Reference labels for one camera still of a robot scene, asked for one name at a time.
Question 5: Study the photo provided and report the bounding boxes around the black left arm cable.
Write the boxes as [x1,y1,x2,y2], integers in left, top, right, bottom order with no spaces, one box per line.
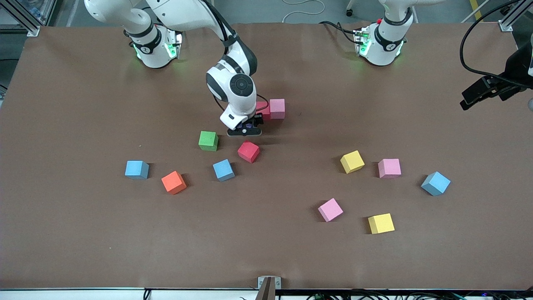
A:
[459,0,523,80]

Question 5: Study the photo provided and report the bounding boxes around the blue foam cube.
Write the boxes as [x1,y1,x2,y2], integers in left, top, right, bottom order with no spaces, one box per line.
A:
[421,171,451,196]
[125,160,149,180]
[213,159,235,182]

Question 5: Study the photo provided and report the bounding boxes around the yellow foam cube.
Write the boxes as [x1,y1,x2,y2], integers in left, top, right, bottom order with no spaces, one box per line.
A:
[368,213,395,235]
[340,150,365,174]

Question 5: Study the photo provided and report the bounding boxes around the black base cable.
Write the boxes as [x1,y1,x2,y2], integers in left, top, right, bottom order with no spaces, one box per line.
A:
[319,20,359,44]
[150,12,189,30]

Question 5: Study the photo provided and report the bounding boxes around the aluminium frame profile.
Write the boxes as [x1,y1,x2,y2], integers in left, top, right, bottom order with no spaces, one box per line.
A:
[0,0,40,37]
[498,0,533,32]

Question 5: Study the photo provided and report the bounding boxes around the green foam cube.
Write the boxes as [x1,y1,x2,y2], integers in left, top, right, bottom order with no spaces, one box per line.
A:
[198,131,219,152]

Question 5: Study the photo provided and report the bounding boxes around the pink foam cube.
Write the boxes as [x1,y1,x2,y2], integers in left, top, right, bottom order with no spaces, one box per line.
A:
[378,158,402,179]
[270,99,286,120]
[318,198,344,222]

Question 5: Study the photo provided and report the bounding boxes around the brown table cover sheet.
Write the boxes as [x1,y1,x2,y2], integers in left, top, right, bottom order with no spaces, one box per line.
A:
[0,22,533,291]

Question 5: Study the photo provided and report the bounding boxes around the grey metal camera bracket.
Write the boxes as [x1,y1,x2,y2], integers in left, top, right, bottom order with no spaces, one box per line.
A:
[258,276,281,300]

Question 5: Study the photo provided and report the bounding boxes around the white floor cable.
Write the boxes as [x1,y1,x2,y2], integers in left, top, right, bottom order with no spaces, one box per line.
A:
[281,0,325,24]

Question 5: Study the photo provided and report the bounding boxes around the orange foam cube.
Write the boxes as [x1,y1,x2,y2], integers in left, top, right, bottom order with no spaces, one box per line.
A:
[161,170,187,195]

